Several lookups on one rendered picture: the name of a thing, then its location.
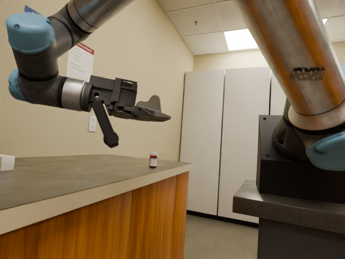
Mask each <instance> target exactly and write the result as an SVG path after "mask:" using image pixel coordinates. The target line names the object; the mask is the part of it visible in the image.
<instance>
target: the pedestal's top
mask: <svg viewBox="0 0 345 259"><path fill-rule="evenodd" d="M233 213H239V214H244V215H249V216H254V217H260V218H265V219H270V220H275V221H280V222H284V223H289V224H294V225H300V226H305V227H310V228H315V229H320V230H326V231H331V232H336V233H341V234H345V204H341V203H334V202H326V201H318V200H310V199H302V198H295V197H287V196H279V195H271V194H263V193H259V191H258V188H257V186H256V181H253V180H245V182H244V183H243V184H242V186H241V187H240V188H239V190H238V191H237V192H236V194H235V195H234V196H233Z"/></svg>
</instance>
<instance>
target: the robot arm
mask: <svg viewBox="0 0 345 259"><path fill-rule="evenodd" d="M133 1H135V0H70V1H69V2H68V3H67V4H66V5H65V6H64V7H63V8H62V9H61V10H60V11H59V12H57V13H56V14H53V15H51V16H49V17H44V16H42V15H40V14H36V13H31V12H23V13H14V14H12V15H10V16H8V17H7V19H6V27H7V33H8V41H9V44H10V46H11V48H12V51H13V54H14V58H15V61H16V65H17V68H16V69H14V70H13V71H12V72H11V74H10V76H9V80H8V83H9V87H8V88H9V92H10V94H11V96H12V97H13V98H15V99H17V100H20V101H25V102H29V103H31V104H40V105H46V106H52V107H58V108H64V109H69V110H75V111H79V112H82V111H84V112H91V110H92V108H93V111H94V113H95V115H96V118H97V120H98V123H99V125H100V128H101V130H102V132H103V135H104V137H103V141H104V143H105V144H106V145H107V146H108V147H110V148H114V147H116V146H118V145H119V143H118V141H119V136H118V134H117V133H116V132H114V131H113V128H112V126H111V123H110V121H109V118H108V116H107V113H106V111H105V108H104V106H103V104H105V107H106V109H107V112H108V115H109V116H112V115H113V116H114V117H117V118H122V119H132V120H138V121H151V122H164V121H167V120H170V119H171V116H169V115H167V114H164V113H162V111H161V102H160V97H159V96H157V95H153V96H152V97H151V98H150V99H149V100H148V101H139V102H138V103H137V104H136V106H135V103H136V97H137V87H138V86H137V82H135V81H131V80H125V79H121V78H116V79H115V80H113V79H108V78H103V77H98V76H93V75H91V76H90V80H89V82H87V81H84V80H79V79H74V78H69V77H64V76H59V68H58V58H59V57H60V56H62V55H63V54H64V53H66V52H67V51H69V50H70V49H71V48H72V47H74V46H75V45H77V44H78V43H80V42H82V41H84V40H85V39H87V38H88V37H89V35H91V34H92V33H93V32H94V31H95V30H97V29H98V28H99V27H101V26H102V25H103V24H105V23H106V22H107V21H108V20H110V19H111V18H112V17H114V16H115V15H116V14H118V13H119V12H120V11H121V10H123V9H124V8H125V7H127V6H128V5H129V4H131V3H132V2H133ZM232 2H233V4H234V6H235V7H236V9H237V11H238V13H239V14H240V16H241V18H242V20H243V21H244V23H245V25H246V27H247V28H248V30H249V32H250V34H251V35H252V37H253V39H254V41H255V42H256V44H257V46H258V48H259V49H260V51H261V53H262V55H263V56H264V58H265V60H266V62H267V63H268V65H269V67H270V69H271V71H272V72H273V74H274V76H275V78H276V79H277V81H278V83H279V85H280V86H281V88H282V90H283V92H284V93H285V95H286V101H285V106H284V111H283V117H282V118H281V120H280V121H279V123H278V124H277V125H276V127H275V128H274V130H273V135H272V143H273V145H274V147H275V148H276V149H277V150H278V151H279V152H280V153H282V154H283V155H285V156H287V157H289V158H292V159H295V160H299V161H310V162H311V163H312V164H313V165H314V166H316V167H318V168H320V169H323V170H328V171H345V66H342V65H340V64H339V62H338V58H337V56H336V53H335V51H334V48H333V45H332V43H331V40H330V38H329V35H328V33H327V30H326V28H325V25H324V22H323V20H322V17H321V15H320V12H319V10H318V7H317V4H316V2H315V0H232ZM124 81H125V82H124ZM128 82H131V83H128ZM96 96H98V97H97V98H96Z"/></svg>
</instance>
